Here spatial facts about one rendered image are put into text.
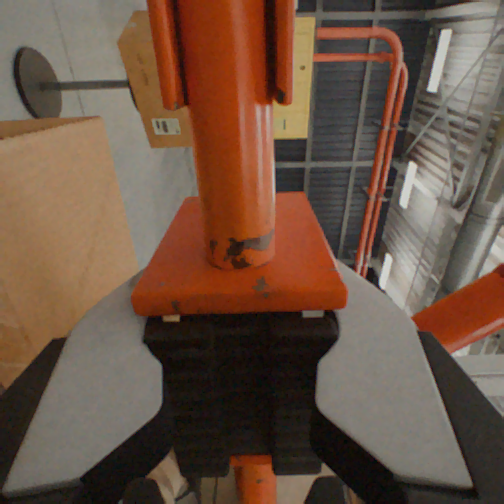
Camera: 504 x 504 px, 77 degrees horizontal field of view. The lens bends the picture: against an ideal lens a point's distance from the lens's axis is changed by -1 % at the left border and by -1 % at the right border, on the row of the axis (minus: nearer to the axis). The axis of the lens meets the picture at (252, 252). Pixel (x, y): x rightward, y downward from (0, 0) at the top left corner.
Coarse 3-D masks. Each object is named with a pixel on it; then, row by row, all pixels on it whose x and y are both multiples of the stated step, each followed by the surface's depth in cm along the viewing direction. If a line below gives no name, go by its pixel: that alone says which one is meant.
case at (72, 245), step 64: (0, 128) 22; (64, 128) 22; (0, 192) 16; (64, 192) 22; (0, 256) 16; (64, 256) 22; (128, 256) 33; (0, 320) 16; (64, 320) 22; (0, 384) 16
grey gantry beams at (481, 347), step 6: (498, 330) 253; (486, 336) 252; (492, 336) 257; (498, 336) 253; (480, 342) 259; (486, 342) 254; (492, 342) 260; (498, 342) 254; (474, 348) 266; (480, 348) 259; (486, 348) 264; (492, 348) 260; (468, 354) 274; (474, 354) 267; (480, 354) 260; (486, 354) 267; (492, 354) 260
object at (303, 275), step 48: (192, 240) 11; (288, 240) 11; (144, 288) 9; (192, 288) 9; (240, 288) 8; (288, 288) 8; (336, 288) 8; (144, 336) 8; (192, 336) 8; (240, 336) 9; (288, 336) 8; (336, 336) 8; (192, 384) 9; (240, 384) 10; (288, 384) 9; (192, 432) 10; (240, 432) 11; (288, 432) 10
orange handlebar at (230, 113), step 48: (192, 0) 6; (240, 0) 6; (288, 0) 6; (192, 48) 7; (240, 48) 7; (288, 48) 7; (192, 96) 7; (240, 96) 7; (288, 96) 7; (192, 144) 8; (240, 144) 8; (240, 192) 8; (240, 240) 9; (240, 480) 15
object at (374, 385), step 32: (352, 288) 10; (352, 320) 9; (384, 320) 9; (352, 352) 8; (384, 352) 8; (416, 352) 8; (320, 384) 7; (352, 384) 7; (384, 384) 7; (416, 384) 7; (320, 416) 6; (352, 416) 6; (384, 416) 6; (416, 416) 6; (320, 448) 7; (352, 448) 6; (384, 448) 6; (416, 448) 6; (448, 448) 6; (352, 480) 6; (384, 480) 6; (416, 480) 5; (448, 480) 5
